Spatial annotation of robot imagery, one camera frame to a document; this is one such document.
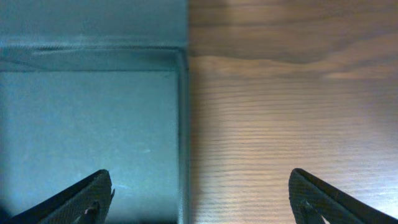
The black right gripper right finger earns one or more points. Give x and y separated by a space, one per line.
315 201

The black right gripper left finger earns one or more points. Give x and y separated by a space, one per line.
86 201

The dark green flip-lid box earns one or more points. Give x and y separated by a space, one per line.
96 84

